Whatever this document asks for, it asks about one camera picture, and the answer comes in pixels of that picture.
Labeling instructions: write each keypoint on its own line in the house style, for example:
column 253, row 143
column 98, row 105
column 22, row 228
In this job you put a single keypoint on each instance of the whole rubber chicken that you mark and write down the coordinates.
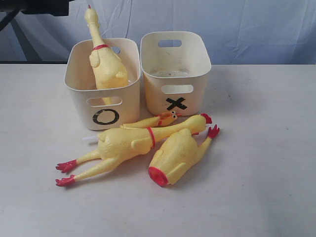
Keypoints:
column 117, row 145
column 108, row 69

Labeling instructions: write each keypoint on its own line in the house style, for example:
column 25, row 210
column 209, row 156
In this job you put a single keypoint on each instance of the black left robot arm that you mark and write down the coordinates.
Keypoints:
column 52, row 7

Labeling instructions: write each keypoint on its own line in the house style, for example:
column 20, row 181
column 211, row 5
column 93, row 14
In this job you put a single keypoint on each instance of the broken chicken head with squeaker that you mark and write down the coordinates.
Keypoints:
column 163, row 119

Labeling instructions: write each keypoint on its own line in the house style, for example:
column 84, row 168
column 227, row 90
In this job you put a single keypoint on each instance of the headless rubber chicken body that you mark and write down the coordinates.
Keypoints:
column 179, row 153

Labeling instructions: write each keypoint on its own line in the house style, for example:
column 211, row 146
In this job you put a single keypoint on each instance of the cream bin marked X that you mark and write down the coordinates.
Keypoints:
column 176, row 70

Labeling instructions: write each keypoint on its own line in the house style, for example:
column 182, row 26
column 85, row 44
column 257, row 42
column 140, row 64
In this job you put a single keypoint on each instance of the cream bin marked O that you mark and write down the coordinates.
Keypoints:
column 106, row 108

